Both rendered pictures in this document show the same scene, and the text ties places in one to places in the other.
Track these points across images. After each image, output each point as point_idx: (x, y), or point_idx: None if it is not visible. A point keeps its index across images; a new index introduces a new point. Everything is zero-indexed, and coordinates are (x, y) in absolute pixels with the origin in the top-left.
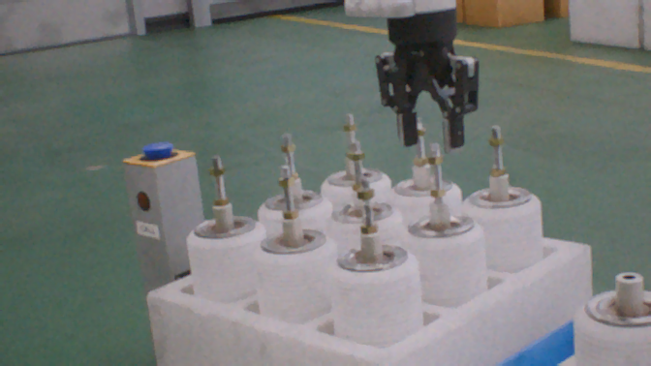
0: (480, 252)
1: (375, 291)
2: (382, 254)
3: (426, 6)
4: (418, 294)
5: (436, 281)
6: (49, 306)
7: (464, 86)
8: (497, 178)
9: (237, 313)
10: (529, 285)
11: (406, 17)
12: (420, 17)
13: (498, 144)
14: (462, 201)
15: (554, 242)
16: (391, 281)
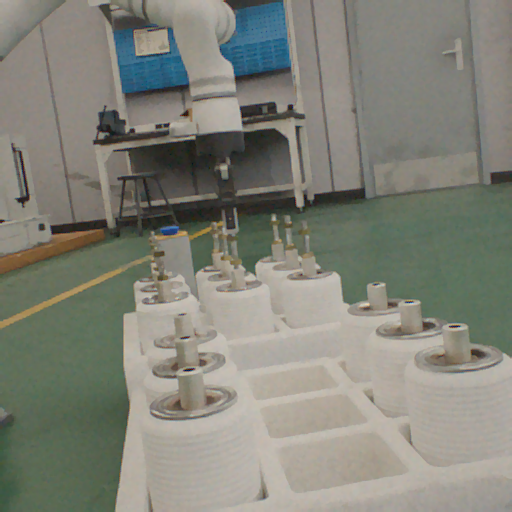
0: (250, 306)
1: (146, 317)
2: (169, 295)
3: (204, 129)
4: None
5: (219, 322)
6: None
7: (219, 185)
8: (302, 259)
9: (131, 328)
10: (289, 337)
11: (196, 138)
12: (201, 137)
13: (302, 234)
14: (507, 304)
15: None
16: (154, 312)
